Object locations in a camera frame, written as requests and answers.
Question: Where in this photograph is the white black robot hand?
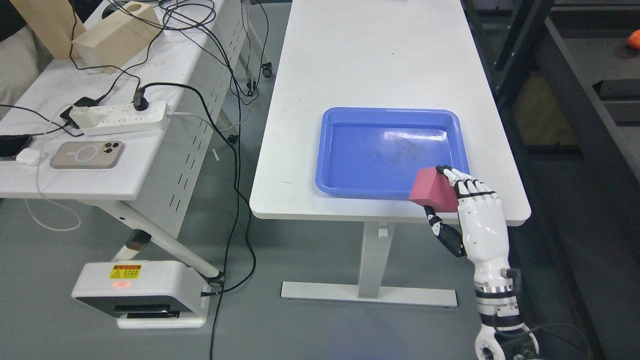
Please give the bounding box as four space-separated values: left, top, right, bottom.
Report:
424 165 512 289

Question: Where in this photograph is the pink foam block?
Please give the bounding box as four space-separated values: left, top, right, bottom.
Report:
408 167 458 213

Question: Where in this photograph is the blue plastic tray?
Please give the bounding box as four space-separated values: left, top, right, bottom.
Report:
315 107 469 200

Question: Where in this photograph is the black metal right shelf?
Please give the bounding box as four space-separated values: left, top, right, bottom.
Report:
462 0 639 360

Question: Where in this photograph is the wooden block box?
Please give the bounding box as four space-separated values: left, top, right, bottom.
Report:
71 1 161 75

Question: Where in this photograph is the white standing desk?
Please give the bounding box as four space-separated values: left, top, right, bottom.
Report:
250 0 531 307

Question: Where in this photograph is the orange object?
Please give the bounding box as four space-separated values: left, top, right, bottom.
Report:
626 29 640 51

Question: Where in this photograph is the white floor device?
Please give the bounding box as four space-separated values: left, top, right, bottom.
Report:
71 260 211 329

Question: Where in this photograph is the white power strip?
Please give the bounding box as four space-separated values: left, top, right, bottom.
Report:
70 101 169 136

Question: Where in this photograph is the beige smartphone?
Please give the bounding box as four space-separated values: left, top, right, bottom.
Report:
50 141 125 169

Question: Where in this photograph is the white earbuds case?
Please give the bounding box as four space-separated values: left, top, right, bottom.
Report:
14 148 47 167

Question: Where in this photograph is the tall wooden board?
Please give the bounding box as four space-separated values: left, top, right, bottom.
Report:
11 0 86 60

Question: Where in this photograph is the black smartphone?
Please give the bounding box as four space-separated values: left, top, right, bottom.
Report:
0 134 34 161

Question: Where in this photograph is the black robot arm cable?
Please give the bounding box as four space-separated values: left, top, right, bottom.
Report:
492 268 593 360

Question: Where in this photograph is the black power cable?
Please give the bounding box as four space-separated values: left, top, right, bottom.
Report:
135 82 257 360

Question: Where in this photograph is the white charging cable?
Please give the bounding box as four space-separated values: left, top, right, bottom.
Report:
24 102 82 232

